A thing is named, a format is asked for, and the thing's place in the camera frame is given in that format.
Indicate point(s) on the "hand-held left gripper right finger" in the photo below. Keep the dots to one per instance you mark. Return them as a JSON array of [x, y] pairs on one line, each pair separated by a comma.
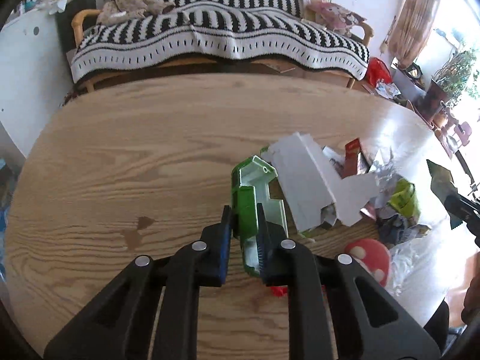
[[261, 255]]

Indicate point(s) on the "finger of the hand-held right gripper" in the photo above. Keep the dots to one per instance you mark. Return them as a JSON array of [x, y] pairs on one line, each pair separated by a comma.
[[463, 208]]

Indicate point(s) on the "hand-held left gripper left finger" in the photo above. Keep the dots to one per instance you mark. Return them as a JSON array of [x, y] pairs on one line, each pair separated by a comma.
[[224, 247]]

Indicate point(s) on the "dark green wrapper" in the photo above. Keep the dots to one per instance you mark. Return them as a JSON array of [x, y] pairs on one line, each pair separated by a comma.
[[438, 180]]

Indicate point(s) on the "red and gold box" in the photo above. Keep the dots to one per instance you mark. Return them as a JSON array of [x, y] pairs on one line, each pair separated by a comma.
[[353, 153]]

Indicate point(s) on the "small red plastic piece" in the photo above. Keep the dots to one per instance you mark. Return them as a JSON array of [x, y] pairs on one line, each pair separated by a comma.
[[279, 290]]

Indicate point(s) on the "green snack packet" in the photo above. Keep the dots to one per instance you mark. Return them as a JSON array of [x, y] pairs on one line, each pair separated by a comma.
[[405, 198]]

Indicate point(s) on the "crumpled printed wrapper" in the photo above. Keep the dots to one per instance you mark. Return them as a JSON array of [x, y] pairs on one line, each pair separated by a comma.
[[397, 228]]

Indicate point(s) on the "clear plastic wrap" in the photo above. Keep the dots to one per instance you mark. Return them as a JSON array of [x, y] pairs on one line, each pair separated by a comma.
[[403, 258]]

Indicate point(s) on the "pink stool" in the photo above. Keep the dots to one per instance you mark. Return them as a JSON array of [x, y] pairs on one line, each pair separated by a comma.
[[463, 129]]

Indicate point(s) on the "flattened white cardboard box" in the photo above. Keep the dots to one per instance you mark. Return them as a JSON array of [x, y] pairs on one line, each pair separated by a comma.
[[307, 172]]

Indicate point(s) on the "red white-dotted mushroom toy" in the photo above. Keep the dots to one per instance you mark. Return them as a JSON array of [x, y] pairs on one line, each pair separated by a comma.
[[369, 258]]

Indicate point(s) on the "person's dark clothing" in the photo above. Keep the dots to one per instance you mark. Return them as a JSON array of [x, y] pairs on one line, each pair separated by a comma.
[[438, 322]]

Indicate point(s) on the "potted green plant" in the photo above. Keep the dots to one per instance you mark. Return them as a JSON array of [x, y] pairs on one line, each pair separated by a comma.
[[457, 75]]

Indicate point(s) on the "crumpled paper scraps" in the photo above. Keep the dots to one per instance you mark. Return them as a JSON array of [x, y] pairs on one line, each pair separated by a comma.
[[388, 90]]

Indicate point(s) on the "red plastic bag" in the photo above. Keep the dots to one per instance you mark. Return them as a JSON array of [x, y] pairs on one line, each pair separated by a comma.
[[377, 71]]

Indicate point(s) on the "beige patterned curtain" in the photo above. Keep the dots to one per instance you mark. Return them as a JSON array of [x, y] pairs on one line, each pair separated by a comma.
[[416, 15]]

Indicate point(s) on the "black and white striped blanket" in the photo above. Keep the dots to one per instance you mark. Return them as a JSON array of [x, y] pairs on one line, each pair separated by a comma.
[[225, 26]]

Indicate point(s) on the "pink cartoon cushion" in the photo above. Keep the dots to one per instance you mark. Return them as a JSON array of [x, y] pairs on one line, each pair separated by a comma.
[[330, 11]]

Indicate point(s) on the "white cabinet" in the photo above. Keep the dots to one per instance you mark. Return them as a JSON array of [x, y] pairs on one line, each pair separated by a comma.
[[26, 75]]

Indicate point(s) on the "beige plush toy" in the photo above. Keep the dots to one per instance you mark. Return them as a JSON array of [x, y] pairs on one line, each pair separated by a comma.
[[131, 2]]

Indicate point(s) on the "black cabinet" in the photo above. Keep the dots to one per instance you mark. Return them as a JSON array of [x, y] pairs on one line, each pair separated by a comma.
[[71, 22]]

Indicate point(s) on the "wooden sofa frame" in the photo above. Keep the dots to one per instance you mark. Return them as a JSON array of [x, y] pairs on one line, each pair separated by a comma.
[[80, 18]]

